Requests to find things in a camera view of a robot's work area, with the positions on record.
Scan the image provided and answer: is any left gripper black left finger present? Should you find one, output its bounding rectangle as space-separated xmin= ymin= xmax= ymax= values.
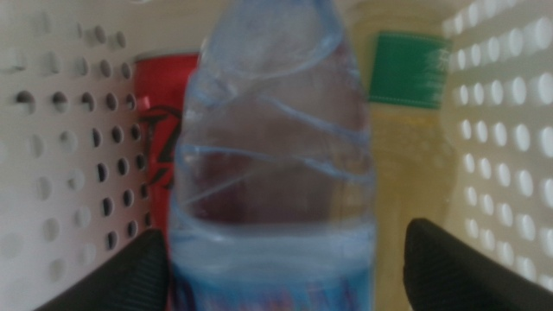
xmin=34 ymin=228 xmax=170 ymax=311

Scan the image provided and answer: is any white perforated plastic basket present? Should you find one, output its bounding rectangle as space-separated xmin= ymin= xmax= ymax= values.
xmin=0 ymin=0 xmax=553 ymax=311

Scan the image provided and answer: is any yellow tea bottle green label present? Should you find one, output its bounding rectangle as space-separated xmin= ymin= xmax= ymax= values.
xmin=345 ymin=0 xmax=459 ymax=311

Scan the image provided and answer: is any red cola can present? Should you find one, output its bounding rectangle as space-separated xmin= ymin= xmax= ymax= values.
xmin=131 ymin=51 xmax=202 ymax=311

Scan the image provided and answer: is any clear water bottle blue cap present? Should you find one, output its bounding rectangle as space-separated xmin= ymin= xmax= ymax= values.
xmin=167 ymin=0 xmax=378 ymax=311

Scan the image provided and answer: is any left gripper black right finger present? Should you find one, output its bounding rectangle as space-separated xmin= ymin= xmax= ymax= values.
xmin=403 ymin=218 xmax=553 ymax=311

